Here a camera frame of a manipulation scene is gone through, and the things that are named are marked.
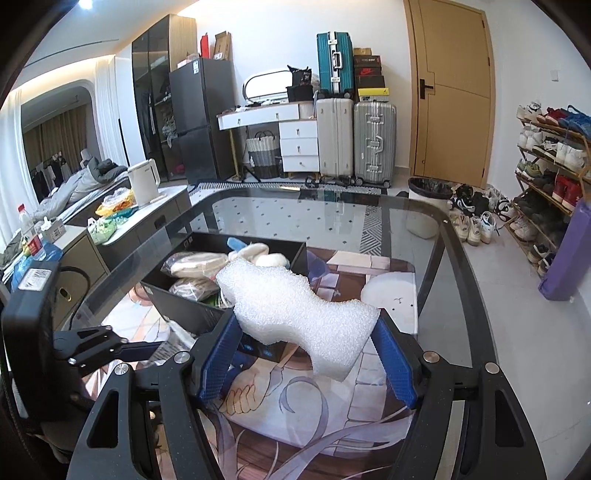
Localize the black cardboard box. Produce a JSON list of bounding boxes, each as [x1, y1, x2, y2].
[[141, 233, 308, 336]]

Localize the white foam block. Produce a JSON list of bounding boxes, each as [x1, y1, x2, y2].
[[217, 259, 380, 381]]

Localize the bagged cream rope coil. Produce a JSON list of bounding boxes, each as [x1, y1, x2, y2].
[[160, 250, 230, 280]]

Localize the white blue plush toy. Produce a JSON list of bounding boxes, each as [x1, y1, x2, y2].
[[226, 237, 290, 268]]

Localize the red white plastic packet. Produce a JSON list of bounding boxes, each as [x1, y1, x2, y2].
[[147, 320, 197, 366]]

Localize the grey side cabinet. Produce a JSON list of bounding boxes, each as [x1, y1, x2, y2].
[[45, 184, 192, 287]]

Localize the plastic water bottle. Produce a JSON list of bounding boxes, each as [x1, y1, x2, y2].
[[18, 204, 42, 256]]

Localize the purple bag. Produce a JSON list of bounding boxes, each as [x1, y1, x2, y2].
[[539, 199, 591, 301]]

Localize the white electric kettle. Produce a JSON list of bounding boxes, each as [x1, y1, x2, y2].
[[127, 158, 160, 206]]

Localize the white trash bin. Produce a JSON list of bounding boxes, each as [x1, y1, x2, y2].
[[406, 176, 453, 240]]

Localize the wooden shoe rack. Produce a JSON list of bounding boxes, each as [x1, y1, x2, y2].
[[508, 102, 590, 276]]

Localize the woven laundry basket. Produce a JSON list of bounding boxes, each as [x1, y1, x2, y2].
[[246, 130, 281, 180]]

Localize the black refrigerator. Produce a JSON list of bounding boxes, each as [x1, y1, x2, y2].
[[169, 58, 235, 185]]

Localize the white dresser desk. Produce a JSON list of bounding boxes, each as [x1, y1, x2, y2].
[[217, 101, 320, 174]]

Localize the silver suitcase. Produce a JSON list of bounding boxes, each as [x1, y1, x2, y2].
[[353, 101, 397, 188]]

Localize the tall dark wardrobe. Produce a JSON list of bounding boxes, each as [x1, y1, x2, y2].
[[131, 14, 197, 181]]

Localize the white suitcase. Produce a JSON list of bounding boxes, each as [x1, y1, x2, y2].
[[315, 98, 353, 177]]

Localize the oval vanity mirror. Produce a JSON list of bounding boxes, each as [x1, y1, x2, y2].
[[242, 70, 293, 105]]

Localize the black handbag on desk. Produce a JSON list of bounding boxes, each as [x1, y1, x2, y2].
[[287, 66, 314, 102]]

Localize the stacked shoe boxes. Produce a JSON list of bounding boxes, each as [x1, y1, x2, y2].
[[353, 48, 390, 102]]

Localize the wooden door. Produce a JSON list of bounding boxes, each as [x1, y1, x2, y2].
[[405, 1, 496, 187]]

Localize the teal suitcase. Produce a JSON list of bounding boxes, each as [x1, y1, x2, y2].
[[317, 31, 355, 99]]

